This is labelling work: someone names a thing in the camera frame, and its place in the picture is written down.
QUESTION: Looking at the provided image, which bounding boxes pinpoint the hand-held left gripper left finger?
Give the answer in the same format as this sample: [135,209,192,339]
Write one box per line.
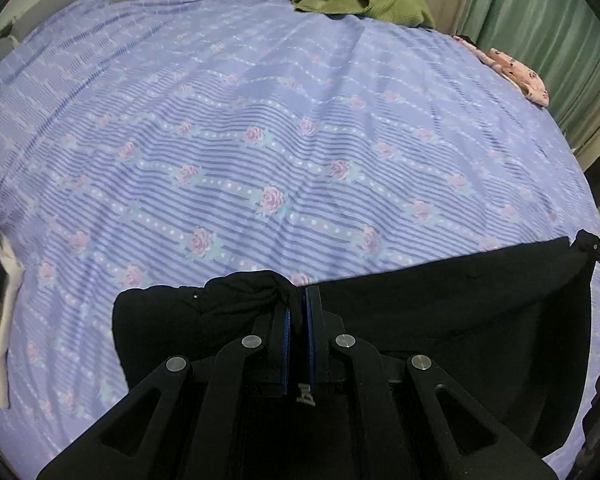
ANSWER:
[36,306,294,480]

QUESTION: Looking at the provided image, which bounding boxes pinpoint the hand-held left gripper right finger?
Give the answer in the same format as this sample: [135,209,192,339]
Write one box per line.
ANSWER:
[304,286,557,480]

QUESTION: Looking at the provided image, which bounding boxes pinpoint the pink floral cloth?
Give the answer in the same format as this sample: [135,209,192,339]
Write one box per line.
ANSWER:
[452,35,551,107]

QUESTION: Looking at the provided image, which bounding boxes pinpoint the green curtain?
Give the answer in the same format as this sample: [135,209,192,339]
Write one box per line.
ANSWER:
[455,0,600,153]

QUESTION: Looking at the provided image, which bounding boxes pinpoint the black pants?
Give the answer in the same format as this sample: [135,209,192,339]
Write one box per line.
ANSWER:
[111,236,597,480]

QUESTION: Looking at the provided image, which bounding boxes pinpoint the purple floral bed sheet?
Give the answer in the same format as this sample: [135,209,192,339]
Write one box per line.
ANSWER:
[0,0,600,480]

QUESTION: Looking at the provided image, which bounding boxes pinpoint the small black box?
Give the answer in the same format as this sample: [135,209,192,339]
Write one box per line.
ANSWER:
[584,156,600,207]

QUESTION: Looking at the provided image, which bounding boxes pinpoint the grey headboard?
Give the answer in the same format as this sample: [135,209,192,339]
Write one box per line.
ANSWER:
[0,0,189,77]

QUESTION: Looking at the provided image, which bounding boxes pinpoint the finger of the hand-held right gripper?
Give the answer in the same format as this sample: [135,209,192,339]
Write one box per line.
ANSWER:
[571,230,600,287]

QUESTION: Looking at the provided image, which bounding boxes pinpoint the white cloth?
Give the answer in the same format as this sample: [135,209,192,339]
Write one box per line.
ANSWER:
[0,232,29,409]

